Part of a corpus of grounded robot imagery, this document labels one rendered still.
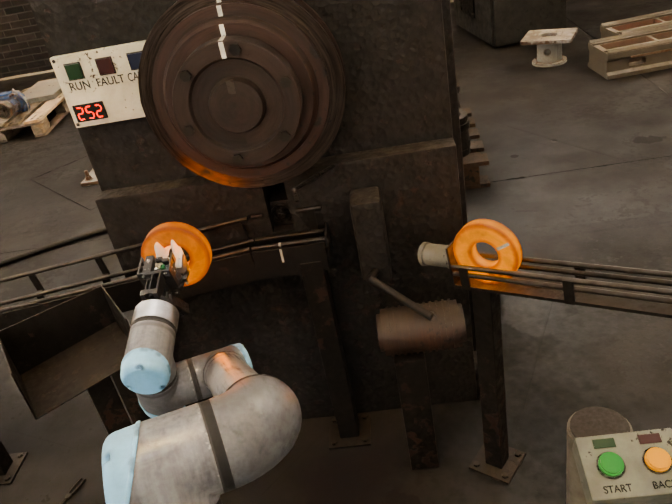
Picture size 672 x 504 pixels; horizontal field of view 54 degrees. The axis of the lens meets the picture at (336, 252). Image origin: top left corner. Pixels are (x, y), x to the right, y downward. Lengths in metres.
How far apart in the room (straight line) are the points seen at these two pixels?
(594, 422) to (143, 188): 1.23
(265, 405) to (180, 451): 0.12
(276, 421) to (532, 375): 1.52
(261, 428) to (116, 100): 1.13
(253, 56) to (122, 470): 0.91
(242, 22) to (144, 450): 0.95
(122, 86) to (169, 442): 1.12
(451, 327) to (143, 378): 0.76
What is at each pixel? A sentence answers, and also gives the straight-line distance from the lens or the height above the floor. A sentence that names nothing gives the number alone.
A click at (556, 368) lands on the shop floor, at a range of 2.32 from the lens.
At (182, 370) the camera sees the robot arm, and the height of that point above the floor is 0.70.
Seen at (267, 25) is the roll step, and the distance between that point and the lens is 1.50.
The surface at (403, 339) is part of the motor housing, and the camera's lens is 1.68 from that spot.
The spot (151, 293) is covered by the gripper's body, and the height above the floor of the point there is 0.86.
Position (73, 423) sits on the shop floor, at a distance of 2.59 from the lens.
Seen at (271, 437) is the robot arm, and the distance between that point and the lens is 0.86.
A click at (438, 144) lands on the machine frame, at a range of 1.73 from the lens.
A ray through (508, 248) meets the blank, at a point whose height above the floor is 0.74.
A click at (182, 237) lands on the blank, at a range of 1.53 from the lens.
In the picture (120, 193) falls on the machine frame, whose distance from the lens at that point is 1.87.
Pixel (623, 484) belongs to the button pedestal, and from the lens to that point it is 1.24.
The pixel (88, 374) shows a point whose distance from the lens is 1.70.
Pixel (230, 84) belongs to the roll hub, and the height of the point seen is 1.17.
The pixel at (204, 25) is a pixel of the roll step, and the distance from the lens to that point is 1.51.
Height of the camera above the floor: 1.54
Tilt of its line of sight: 30 degrees down
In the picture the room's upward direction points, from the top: 11 degrees counter-clockwise
